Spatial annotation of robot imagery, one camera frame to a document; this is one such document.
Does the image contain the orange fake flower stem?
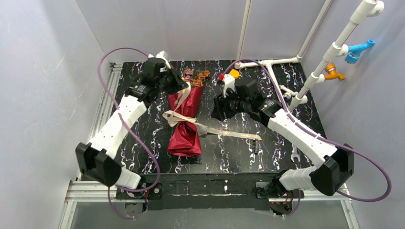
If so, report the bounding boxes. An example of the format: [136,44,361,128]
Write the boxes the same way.
[192,70,211,87]

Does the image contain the beige ribbon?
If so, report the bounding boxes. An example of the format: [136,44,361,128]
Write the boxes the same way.
[163,82,262,140]

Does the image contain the maroon wrapping paper sheet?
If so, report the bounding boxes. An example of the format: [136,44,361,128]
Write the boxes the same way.
[168,87,203,157]

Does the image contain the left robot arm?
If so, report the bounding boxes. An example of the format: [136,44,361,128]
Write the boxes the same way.
[75,55,188,189]

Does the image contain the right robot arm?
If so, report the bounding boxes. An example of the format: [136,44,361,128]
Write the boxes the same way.
[211,76,354,196]

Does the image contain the pink fake flower stem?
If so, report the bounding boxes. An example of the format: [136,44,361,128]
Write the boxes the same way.
[183,68,194,83]

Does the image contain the orange plastic piece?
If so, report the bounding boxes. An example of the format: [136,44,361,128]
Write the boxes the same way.
[228,69,240,79]

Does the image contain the white pipe valve fitting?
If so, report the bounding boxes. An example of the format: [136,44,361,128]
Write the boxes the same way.
[279,84,298,101]

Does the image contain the black comb strip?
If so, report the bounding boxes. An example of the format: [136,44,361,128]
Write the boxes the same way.
[252,139,259,155]

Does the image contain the silver wrench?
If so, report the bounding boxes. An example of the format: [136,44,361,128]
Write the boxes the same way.
[290,145,300,163]

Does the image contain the orange plastic tap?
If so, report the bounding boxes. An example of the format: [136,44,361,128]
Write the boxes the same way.
[324,62,345,81]

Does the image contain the blue plastic tap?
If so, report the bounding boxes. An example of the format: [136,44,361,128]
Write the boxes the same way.
[344,40,375,64]

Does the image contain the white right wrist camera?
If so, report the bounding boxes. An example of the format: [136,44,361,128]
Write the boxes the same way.
[218,73,235,98]

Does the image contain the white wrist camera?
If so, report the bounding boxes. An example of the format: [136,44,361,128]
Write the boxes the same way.
[218,73,235,98]
[148,50,171,69]

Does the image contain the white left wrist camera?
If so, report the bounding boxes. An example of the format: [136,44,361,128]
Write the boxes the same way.
[148,50,171,69]

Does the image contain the aluminium frame rail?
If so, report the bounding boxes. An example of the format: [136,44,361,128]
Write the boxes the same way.
[59,63,123,229]

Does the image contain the white PVC pipe frame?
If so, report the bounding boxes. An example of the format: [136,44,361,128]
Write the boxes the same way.
[234,0,386,111]

